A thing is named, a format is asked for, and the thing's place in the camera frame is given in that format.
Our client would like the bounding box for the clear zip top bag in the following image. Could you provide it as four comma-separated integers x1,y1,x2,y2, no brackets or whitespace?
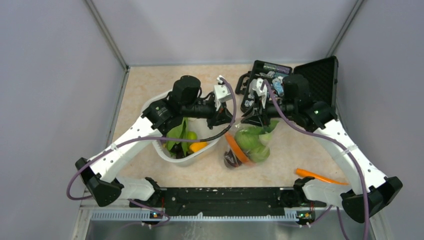
223,118,280,169

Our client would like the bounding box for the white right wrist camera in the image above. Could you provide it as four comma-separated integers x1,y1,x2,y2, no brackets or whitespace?
248,77,268,109

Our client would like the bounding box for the white radish toy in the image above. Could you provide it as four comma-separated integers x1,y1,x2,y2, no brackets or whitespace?
258,132,273,146

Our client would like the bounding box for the white plastic basket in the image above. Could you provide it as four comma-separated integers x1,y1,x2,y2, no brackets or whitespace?
141,89,221,168

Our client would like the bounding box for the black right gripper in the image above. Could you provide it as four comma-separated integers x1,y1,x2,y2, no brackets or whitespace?
241,94,297,127

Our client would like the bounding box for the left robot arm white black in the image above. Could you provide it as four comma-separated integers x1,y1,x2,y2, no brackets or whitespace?
75,75,236,207

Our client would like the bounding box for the black poker chip case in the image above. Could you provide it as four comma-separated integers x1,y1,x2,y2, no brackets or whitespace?
235,55,339,113

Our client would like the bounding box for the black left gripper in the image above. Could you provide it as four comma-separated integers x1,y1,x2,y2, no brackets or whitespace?
182,97,235,130

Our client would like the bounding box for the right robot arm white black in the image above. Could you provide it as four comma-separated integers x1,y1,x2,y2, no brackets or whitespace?
243,74,403,223

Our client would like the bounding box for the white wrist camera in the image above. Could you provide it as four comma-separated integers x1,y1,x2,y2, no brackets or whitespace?
213,75,234,112
248,77,268,109

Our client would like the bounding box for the dark purple round fruit toy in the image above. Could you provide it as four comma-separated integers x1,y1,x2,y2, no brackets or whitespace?
223,150,243,169

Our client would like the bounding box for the green leafy vegetable toy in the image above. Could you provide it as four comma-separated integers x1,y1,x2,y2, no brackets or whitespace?
165,117,189,159

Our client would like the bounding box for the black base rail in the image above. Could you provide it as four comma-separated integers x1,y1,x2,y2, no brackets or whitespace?
129,178,326,217

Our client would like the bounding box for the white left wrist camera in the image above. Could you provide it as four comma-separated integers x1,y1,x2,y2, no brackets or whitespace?
213,75,234,112

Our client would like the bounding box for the orange carrot toy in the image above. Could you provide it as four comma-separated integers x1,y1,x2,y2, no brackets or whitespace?
224,132,255,166

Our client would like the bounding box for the orange object behind right arm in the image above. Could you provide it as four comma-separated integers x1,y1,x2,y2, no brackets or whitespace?
295,168,348,185

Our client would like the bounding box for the green cabbage toy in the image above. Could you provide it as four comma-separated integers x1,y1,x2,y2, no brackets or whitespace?
234,131,262,151
248,145,270,163

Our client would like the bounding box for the small green lime toy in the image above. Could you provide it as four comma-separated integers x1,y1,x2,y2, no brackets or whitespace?
186,131,198,143

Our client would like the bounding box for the small orange fruit toy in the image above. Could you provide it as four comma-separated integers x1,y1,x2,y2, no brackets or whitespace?
189,141,208,153

